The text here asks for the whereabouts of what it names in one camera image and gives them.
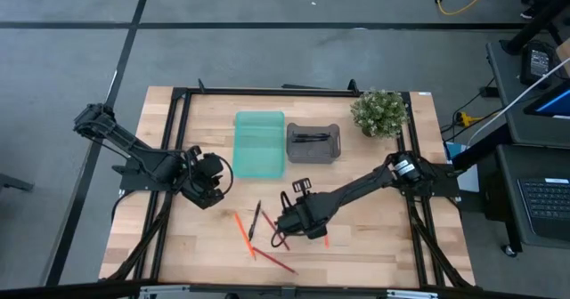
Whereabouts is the black stand leg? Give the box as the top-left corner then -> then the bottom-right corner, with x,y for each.
498,0 -> 570,55

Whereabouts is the black aluminium table frame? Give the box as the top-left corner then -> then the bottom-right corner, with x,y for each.
100,78 -> 476,291

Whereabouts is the silver aluminium crossbar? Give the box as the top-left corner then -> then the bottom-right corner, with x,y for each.
138,284 -> 440,299

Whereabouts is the monitor with blue screen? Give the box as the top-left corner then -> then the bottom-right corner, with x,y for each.
523,79 -> 570,120

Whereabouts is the yellow plug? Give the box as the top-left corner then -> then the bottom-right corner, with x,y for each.
454,111 -> 485,129

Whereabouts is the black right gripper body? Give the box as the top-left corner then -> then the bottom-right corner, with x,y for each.
276,192 -> 333,241

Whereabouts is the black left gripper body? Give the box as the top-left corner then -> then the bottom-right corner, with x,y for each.
180,152 -> 226,210

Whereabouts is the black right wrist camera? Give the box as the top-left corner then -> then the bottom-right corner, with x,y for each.
290,178 -> 314,197

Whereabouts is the red pencil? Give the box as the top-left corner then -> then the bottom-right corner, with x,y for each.
251,246 -> 299,276
260,209 -> 291,252

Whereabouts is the white cable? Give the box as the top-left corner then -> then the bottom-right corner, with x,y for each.
466,57 -> 570,148

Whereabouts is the black laptop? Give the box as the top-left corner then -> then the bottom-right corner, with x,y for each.
516,177 -> 570,242

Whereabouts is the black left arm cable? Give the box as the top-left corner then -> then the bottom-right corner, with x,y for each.
217,155 -> 235,197

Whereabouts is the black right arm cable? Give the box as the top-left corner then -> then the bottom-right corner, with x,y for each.
269,190 -> 295,250

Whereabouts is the grey furniture leg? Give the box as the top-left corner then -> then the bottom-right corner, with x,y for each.
0,173 -> 36,193

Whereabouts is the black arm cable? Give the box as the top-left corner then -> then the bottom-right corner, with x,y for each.
217,155 -> 235,197
269,190 -> 295,250

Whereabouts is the teal translucent plastic bin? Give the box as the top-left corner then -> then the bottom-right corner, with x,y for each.
231,109 -> 287,180

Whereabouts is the dark grey desk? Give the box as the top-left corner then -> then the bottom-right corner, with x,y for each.
483,143 -> 570,258

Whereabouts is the grey translucent plastic bin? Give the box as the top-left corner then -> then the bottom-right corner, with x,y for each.
285,122 -> 342,165

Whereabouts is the small potted green plant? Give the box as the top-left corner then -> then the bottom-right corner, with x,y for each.
349,88 -> 410,139

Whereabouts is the white box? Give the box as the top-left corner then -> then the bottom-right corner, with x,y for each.
444,141 -> 480,194

